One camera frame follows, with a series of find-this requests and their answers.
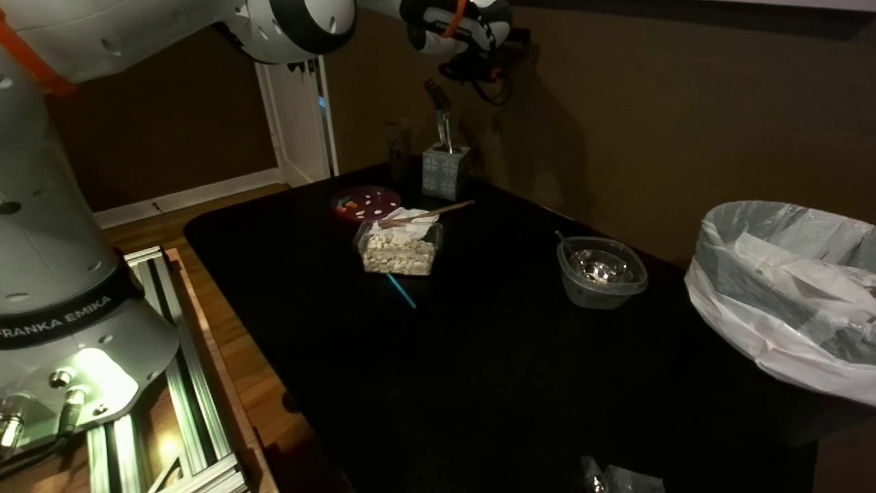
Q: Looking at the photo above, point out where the red dotted round plate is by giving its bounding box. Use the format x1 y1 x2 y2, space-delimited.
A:
331 185 399 222

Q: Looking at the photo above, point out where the clear round plastic container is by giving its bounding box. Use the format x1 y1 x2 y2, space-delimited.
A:
557 234 650 310

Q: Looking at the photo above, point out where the grey square utensil holder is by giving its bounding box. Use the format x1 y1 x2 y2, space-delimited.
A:
422 144 470 199

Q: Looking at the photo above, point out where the clear box of popcorn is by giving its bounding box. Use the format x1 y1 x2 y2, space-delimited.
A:
355 207 442 277

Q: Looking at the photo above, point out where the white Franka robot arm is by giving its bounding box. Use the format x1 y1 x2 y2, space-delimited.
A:
0 0 513 460

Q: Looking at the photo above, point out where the white bag lined trash bin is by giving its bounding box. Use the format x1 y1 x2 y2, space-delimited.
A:
685 199 876 406

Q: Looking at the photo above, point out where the crumpled foil object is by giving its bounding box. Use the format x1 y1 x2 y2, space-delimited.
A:
580 458 665 493

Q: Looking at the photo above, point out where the teal drinking straw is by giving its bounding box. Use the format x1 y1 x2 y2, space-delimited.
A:
384 273 418 310

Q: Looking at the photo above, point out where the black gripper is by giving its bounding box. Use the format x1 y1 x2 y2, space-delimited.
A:
399 0 531 104

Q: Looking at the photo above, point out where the aluminium extrusion robot frame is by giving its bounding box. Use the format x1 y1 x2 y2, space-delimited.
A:
0 244 253 493

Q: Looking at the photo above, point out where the white plastic spoon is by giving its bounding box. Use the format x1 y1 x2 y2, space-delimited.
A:
376 199 476 226

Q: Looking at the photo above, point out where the white door with handle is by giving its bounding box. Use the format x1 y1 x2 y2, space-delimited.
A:
254 59 336 185

